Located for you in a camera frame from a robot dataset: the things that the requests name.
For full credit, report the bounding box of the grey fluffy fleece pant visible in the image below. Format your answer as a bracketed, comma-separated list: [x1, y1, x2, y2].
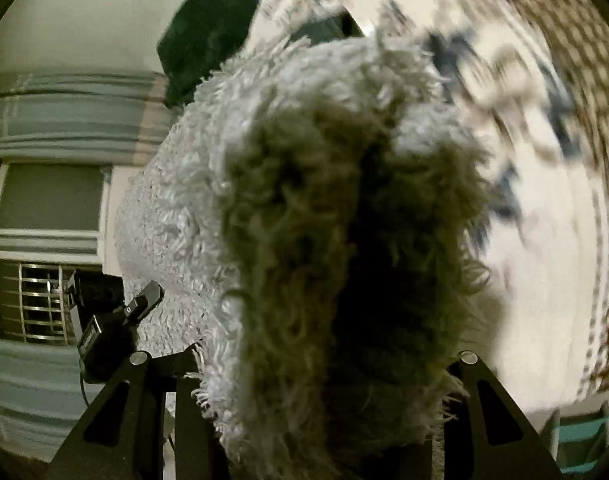
[116, 37, 490, 479]

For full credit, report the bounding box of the teal plastic stool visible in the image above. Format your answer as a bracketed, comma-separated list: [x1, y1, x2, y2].
[541, 401, 609, 478]

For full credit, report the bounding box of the window with metal grille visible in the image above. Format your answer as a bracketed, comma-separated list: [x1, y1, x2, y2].
[0, 162, 111, 346]

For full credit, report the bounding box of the grey striped curtain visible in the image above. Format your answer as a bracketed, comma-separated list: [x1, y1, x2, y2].
[0, 70, 176, 166]

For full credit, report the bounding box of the floral cream bed blanket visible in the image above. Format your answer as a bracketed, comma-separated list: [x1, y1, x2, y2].
[248, 0, 609, 413]

